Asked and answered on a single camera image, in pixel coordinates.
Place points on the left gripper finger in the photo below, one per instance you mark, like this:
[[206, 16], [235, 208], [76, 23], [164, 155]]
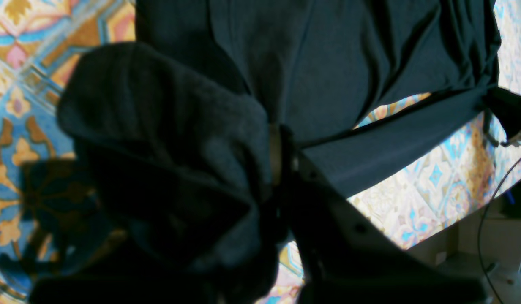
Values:
[[345, 258]]

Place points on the patterned tablecloth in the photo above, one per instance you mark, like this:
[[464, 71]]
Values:
[[40, 43]]

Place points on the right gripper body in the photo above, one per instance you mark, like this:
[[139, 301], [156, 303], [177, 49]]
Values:
[[505, 106]]

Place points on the black t-shirt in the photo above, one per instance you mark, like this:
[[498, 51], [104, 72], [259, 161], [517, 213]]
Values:
[[174, 127]]

